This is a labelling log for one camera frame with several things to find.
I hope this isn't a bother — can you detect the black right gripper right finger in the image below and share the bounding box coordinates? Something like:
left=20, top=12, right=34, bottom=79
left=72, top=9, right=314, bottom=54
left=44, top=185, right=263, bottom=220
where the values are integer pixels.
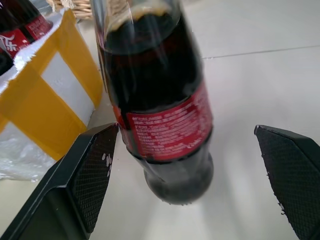
left=253, top=124, right=320, bottom=240

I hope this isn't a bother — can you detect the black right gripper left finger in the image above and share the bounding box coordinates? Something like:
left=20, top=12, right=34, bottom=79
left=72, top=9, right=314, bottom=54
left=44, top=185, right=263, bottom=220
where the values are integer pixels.
left=0, top=122, right=120, bottom=240

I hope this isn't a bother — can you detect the white foam crate yellow tape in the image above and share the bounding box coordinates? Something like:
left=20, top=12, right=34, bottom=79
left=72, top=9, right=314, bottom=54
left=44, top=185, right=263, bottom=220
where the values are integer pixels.
left=0, top=7, right=104, bottom=182

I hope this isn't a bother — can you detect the cola bottle with red label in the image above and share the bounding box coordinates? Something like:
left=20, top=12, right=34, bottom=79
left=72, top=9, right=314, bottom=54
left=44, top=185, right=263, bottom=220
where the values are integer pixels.
left=0, top=0, right=32, bottom=77
left=4, top=0, right=55, bottom=44
left=89, top=0, right=215, bottom=206

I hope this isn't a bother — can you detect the woven wicker basket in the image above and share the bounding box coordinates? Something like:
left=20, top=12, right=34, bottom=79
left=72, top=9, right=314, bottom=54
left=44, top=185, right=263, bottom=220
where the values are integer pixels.
left=46, top=0, right=94, bottom=20

